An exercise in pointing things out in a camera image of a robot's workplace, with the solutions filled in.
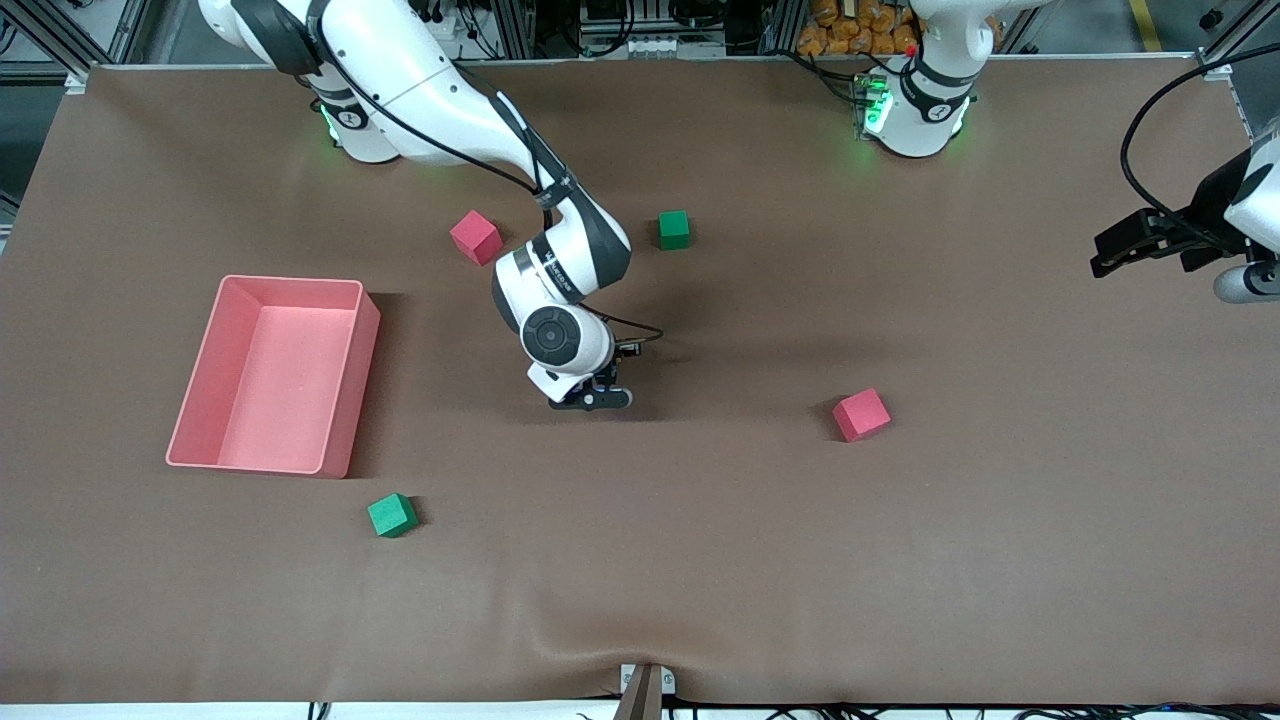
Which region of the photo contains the pink foam cube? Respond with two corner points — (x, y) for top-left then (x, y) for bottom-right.
(449, 210), (504, 267)
(832, 388), (892, 443)

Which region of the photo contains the brown table mat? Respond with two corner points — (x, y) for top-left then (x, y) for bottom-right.
(0, 55), (1280, 706)

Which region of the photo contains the white terminal block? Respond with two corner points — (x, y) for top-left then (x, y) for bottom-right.
(625, 37), (727, 59)

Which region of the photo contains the pile of orange snack bags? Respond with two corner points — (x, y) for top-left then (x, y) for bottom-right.
(797, 0), (921, 58)

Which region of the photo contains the pink plastic bin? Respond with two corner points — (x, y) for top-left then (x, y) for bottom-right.
(164, 275), (381, 479)

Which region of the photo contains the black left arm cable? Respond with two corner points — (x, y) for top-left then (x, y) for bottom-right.
(1120, 45), (1280, 251)

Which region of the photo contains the aluminium frame profile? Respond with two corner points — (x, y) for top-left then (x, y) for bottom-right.
(0, 0), (151, 93)
(1195, 0), (1280, 141)

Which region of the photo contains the metal mat clamp bracket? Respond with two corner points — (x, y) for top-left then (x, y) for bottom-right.
(612, 663), (677, 720)

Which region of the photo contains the black floor cable bundle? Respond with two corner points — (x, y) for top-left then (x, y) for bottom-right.
(575, 700), (1280, 720)

